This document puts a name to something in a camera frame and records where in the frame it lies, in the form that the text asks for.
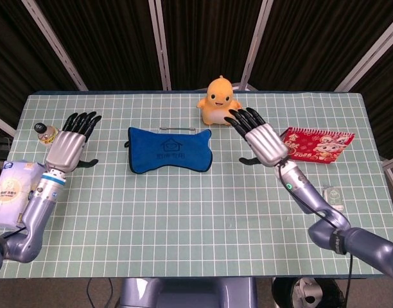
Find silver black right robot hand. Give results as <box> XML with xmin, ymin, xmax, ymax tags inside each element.
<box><xmin>224</xmin><ymin>108</ymin><xmax>289</xmax><ymax>167</ymax></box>

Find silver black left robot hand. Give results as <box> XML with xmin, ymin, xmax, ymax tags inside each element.
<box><xmin>44</xmin><ymin>111</ymin><xmax>103</xmax><ymax>174</ymax></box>

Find blue microfibre towel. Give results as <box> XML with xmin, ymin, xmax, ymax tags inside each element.
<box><xmin>124</xmin><ymin>126</ymin><xmax>213</xmax><ymax>174</ymax></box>

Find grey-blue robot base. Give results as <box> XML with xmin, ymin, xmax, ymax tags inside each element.
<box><xmin>119</xmin><ymin>277</ymin><xmax>258</xmax><ymax>308</ymax></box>

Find orange drink bottle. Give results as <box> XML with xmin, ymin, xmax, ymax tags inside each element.
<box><xmin>33</xmin><ymin>121</ymin><xmax>61</xmax><ymax>148</ymax></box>

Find red desk calendar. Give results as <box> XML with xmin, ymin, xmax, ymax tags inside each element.
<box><xmin>279</xmin><ymin>126</ymin><xmax>356</xmax><ymax>165</ymax></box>

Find yellow plush dinosaur toy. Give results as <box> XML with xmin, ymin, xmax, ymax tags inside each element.
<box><xmin>196</xmin><ymin>74</ymin><xmax>243</xmax><ymax>126</ymax></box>

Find tissue paper pack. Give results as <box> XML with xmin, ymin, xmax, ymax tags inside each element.
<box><xmin>0</xmin><ymin>160</ymin><xmax>48</xmax><ymax>229</ymax></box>

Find green checkered tablecloth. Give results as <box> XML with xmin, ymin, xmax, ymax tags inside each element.
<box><xmin>0</xmin><ymin>91</ymin><xmax>393</xmax><ymax>278</ymax></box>

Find black pleated curtain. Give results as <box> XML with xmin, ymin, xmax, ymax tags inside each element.
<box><xmin>0</xmin><ymin>0</ymin><xmax>393</xmax><ymax>161</ymax></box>

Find black waste bin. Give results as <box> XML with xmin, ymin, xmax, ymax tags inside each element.
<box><xmin>272</xmin><ymin>277</ymin><xmax>348</xmax><ymax>308</ymax></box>

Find silver metal wire rack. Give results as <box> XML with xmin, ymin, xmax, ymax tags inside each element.
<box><xmin>158</xmin><ymin>126</ymin><xmax>197</xmax><ymax>133</ymax></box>

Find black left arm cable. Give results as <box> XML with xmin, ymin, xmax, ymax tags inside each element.
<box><xmin>0</xmin><ymin>227</ymin><xmax>26</xmax><ymax>248</ymax></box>

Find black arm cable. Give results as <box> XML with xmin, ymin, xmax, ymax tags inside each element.
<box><xmin>277</xmin><ymin>162</ymin><xmax>355</xmax><ymax>308</ymax></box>
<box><xmin>0</xmin><ymin>227</ymin><xmax>26</xmax><ymax>248</ymax></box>

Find black floor cable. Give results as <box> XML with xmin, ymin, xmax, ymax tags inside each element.
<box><xmin>86</xmin><ymin>277</ymin><xmax>114</xmax><ymax>308</ymax></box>

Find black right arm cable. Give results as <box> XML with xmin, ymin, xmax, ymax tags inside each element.
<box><xmin>277</xmin><ymin>162</ymin><xmax>355</xmax><ymax>308</ymax></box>

